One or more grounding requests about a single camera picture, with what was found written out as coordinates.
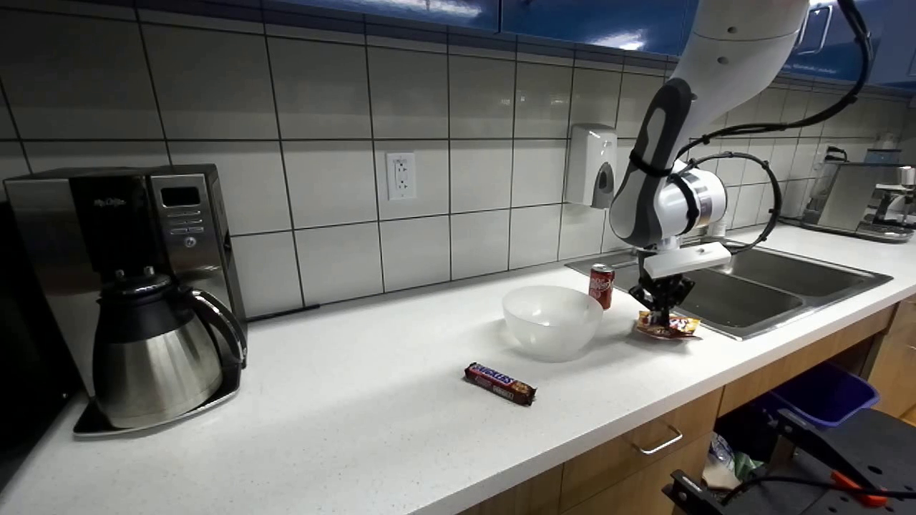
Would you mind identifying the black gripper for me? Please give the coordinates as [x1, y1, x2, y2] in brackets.
[631, 268, 695, 331]

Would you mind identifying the yellow brown chips packet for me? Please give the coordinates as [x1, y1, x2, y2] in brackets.
[631, 308, 704, 344]

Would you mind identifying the white plastic bowl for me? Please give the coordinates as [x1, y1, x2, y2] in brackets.
[500, 283, 606, 363]

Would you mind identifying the red soda can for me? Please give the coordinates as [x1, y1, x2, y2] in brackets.
[588, 261, 618, 311]

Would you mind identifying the stainless steel sink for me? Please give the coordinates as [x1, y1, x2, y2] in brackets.
[609, 241, 897, 341]

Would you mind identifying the white soap dispenser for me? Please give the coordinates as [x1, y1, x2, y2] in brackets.
[565, 127, 621, 213]

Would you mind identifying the purple plastic bin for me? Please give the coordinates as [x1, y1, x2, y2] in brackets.
[771, 363, 882, 431]

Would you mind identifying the brown candy bar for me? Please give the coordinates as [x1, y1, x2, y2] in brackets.
[462, 361, 539, 410]

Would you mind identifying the silver espresso machine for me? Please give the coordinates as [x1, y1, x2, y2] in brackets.
[798, 142, 916, 244]

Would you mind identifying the black metal stand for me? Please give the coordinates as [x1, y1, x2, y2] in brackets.
[661, 410, 916, 515]

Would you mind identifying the steel black coffee maker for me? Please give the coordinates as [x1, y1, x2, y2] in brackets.
[2, 162, 250, 437]

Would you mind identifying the steel coffee carafe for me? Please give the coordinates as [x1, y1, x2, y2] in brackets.
[92, 268, 250, 431]

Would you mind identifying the black microwave oven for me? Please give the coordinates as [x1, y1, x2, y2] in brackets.
[0, 201, 80, 491]

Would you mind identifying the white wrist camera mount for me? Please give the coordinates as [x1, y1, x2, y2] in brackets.
[641, 241, 736, 280]

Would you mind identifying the metal drawer handle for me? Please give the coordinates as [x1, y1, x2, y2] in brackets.
[633, 429, 688, 461]

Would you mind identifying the red cable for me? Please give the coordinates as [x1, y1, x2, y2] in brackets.
[828, 470, 897, 509]

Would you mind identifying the white wall outlet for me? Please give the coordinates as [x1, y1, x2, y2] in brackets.
[384, 152, 422, 204]

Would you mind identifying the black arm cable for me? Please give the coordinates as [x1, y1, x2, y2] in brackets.
[669, 0, 875, 251]

